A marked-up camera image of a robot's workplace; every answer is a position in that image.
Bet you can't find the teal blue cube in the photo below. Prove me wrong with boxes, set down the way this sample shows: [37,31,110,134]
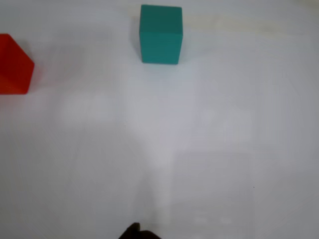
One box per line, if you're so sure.
[139,4,183,66]

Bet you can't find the small white paper sheet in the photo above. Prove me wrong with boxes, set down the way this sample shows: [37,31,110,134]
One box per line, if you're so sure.
[0,9,319,239]

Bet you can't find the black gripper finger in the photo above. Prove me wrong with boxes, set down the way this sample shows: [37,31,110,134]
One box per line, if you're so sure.
[140,230,162,239]
[118,222,142,239]

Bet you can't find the red cube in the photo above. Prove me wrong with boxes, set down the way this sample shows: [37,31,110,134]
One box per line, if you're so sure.
[0,33,35,95]

